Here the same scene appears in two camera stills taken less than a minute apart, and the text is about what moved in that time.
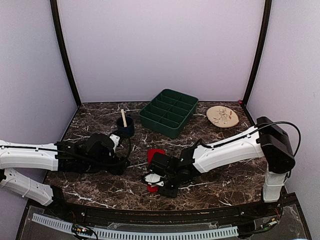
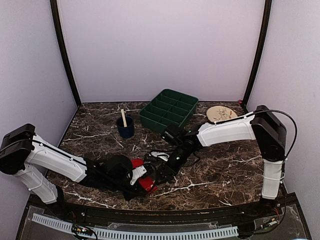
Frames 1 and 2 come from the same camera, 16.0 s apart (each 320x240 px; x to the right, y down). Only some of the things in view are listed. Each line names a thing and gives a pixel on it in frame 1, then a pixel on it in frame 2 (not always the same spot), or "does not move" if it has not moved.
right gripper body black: [172, 192] → [177, 165]
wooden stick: [124, 118] does not move
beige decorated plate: [222, 117] does not move
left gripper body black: [97, 165] → [114, 183]
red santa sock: [151, 189] → [146, 182]
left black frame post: [54, 9] does not move
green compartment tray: [168, 112] does not move
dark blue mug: [125, 132] does not move
